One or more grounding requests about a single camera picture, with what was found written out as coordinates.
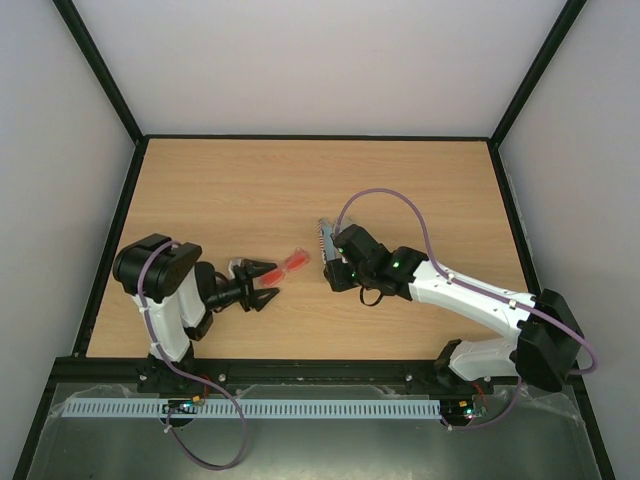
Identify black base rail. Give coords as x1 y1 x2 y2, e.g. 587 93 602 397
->
136 358 494 399

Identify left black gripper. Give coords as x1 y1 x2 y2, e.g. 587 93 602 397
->
207 258 278 311

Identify red sunglasses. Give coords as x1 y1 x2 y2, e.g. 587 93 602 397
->
258 248 310 288

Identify light blue cleaning cloth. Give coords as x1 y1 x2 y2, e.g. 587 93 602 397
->
321 223 334 251

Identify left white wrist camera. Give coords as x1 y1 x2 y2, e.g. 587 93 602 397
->
228 258 242 278

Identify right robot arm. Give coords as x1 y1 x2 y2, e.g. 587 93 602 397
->
318 220 582 392

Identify light blue slotted cable duct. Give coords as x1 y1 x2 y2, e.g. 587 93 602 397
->
61 398 441 420

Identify flag pattern glasses case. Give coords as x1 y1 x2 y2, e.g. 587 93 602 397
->
318 218 345 264

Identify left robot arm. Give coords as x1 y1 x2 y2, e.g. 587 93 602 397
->
112 233 279 396

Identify black aluminium frame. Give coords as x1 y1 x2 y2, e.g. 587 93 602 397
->
13 0 615 479

